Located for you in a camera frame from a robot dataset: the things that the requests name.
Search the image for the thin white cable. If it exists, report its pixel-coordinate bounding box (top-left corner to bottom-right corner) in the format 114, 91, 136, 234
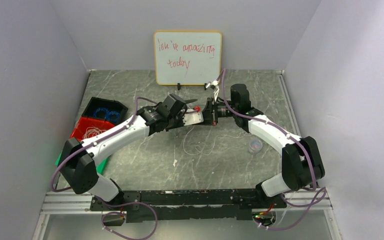
182, 125, 256, 157

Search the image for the black cable spool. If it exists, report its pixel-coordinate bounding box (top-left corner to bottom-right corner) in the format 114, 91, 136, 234
181, 98, 198, 105

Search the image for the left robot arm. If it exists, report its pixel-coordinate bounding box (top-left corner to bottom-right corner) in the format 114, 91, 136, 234
57, 94, 187, 203

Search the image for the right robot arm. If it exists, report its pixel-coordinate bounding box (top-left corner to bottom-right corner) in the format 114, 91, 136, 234
202, 81, 326, 197

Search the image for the clear round container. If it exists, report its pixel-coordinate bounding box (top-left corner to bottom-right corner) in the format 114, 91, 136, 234
248, 138, 263, 155

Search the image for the black bin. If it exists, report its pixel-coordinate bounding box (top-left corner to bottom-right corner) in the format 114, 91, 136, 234
81, 97, 129, 125

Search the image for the yellow-framed whiteboard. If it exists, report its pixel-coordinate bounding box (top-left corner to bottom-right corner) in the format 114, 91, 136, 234
153, 30, 223, 87

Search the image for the green bin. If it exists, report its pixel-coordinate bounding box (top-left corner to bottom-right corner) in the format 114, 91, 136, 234
62, 150, 108, 174

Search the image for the red bin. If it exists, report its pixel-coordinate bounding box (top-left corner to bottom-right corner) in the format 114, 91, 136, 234
70, 116, 115, 141

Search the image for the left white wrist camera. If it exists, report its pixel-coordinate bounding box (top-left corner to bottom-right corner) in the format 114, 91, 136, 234
182, 106, 204, 126

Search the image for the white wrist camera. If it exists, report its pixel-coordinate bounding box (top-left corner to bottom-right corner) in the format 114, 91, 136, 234
182, 106, 204, 126
204, 80, 220, 101

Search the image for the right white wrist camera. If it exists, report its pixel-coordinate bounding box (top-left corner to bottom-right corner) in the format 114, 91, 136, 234
204, 80, 220, 101

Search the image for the blue cable coil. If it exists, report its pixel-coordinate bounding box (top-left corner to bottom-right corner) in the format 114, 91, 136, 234
92, 105, 123, 121

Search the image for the white cable coil in bin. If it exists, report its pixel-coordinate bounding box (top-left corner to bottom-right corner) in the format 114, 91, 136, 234
82, 126, 110, 141

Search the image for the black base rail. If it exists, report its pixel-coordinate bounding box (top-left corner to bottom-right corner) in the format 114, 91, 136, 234
89, 188, 287, 223

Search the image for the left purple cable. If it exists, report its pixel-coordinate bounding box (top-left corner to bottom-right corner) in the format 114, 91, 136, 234
50, 96, 160, 240

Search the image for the purple cable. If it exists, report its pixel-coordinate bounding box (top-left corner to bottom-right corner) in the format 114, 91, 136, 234
50, 96, 160, 240
219, 68, 327, 232

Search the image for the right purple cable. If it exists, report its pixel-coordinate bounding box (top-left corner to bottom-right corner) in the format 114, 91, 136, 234
219, 68, 327, 232

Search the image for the aluminium frame rail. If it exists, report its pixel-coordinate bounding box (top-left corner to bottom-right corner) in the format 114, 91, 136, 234
31, 76, 342, 240

